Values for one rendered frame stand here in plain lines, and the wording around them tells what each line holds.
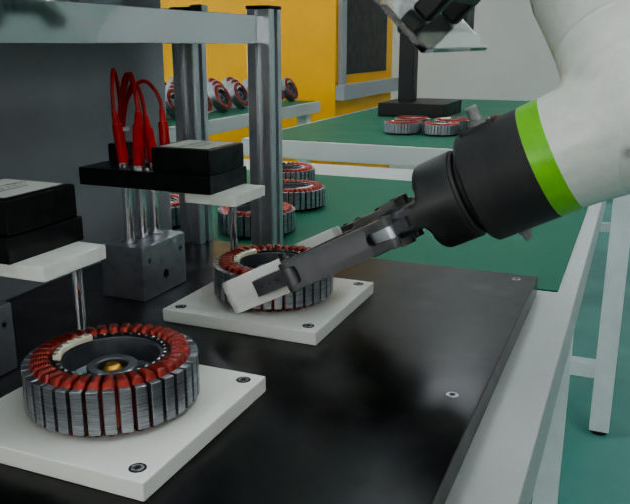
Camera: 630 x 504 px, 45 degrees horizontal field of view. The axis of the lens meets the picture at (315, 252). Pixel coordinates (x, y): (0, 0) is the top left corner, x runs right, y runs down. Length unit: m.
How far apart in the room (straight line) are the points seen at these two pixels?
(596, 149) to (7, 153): 0.53
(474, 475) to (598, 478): 1.53
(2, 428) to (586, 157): 0.43
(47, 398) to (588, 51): 0.44
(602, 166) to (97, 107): 0.55
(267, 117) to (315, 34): 3.29
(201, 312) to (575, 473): 1.47
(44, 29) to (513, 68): 5.27
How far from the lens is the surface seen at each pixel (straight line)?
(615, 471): 2.07
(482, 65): 5.80
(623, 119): 0.56
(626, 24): 0.60
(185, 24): 0.74
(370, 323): 0.69
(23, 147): 0.80
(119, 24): 0.66
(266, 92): 0.88
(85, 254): 0.52
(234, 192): 0.70
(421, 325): 0.69
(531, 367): 0.67
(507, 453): 0.54
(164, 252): 0.77
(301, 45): 4.20
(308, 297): 0.68
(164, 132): 0.77
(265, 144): 0.89
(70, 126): 0.85
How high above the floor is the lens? 1.01
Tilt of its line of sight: 15 degrees down
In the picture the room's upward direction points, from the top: straight up
